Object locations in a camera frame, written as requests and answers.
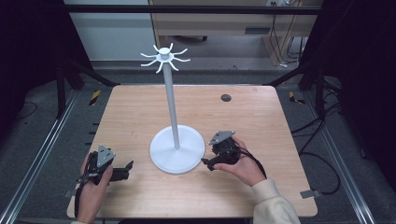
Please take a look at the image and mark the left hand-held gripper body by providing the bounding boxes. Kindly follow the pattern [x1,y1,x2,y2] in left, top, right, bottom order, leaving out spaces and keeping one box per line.
[83,145,117,185]

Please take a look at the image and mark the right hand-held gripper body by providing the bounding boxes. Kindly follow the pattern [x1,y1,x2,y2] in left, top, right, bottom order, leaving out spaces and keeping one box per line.
[207,130,242,166]

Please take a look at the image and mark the white hook stand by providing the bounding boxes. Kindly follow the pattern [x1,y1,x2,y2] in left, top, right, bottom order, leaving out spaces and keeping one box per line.
[140,42,206,175]

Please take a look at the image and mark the person's right hand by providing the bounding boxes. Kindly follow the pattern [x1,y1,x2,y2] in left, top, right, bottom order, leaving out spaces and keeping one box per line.
[213,135,268,188]

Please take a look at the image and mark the person's left hand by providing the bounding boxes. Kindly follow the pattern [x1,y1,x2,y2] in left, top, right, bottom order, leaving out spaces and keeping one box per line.
[76,152,114,216]

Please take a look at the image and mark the yellow black floor tape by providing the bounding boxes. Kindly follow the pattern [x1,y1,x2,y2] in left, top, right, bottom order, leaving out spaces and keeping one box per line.
[288,91,306,105]
[88,90,103,107]

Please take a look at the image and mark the white background cabinet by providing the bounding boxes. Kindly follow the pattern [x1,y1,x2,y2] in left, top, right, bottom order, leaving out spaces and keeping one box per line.
[63,0,156,62]

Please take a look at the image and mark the black curtain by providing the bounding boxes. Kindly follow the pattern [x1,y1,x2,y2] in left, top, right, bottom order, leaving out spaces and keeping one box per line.
[298,0,396,194]
[0,0,94,147]

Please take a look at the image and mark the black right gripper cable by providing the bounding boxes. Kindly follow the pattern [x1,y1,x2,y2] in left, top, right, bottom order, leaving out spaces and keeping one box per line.
[237,146,268,180]

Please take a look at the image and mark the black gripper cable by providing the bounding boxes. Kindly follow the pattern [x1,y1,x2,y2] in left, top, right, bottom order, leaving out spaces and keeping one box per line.
[73,174,94,218]
[237,146,268,180]

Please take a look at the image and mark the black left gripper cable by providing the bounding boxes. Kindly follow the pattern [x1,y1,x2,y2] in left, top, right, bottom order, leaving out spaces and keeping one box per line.
[73,174,94,218]

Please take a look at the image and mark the grey metal table bracket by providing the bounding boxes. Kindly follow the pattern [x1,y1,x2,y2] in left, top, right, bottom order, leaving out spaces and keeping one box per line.
[299,189,323,200]
[64,186,78,199]

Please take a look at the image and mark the aluminium floor rail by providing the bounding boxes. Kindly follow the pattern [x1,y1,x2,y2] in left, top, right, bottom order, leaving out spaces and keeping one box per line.
[302,90,378,224]
[0,89,79,224]

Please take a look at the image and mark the black metal frame stand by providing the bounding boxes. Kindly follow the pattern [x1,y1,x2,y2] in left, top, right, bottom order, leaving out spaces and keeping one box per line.
[55,58,121,119]
[263,60,344,120]

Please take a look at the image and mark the thin black floor cable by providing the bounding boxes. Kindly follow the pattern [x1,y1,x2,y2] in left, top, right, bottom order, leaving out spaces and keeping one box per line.
[14,100,39,121]

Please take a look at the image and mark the hanging black desk cables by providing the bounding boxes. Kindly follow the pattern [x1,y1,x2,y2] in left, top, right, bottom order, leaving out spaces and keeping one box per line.
[268,13,309,69]

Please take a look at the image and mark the black horizontal frame bar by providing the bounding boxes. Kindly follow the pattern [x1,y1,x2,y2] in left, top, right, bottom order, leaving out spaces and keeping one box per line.
[64,4,323,16]

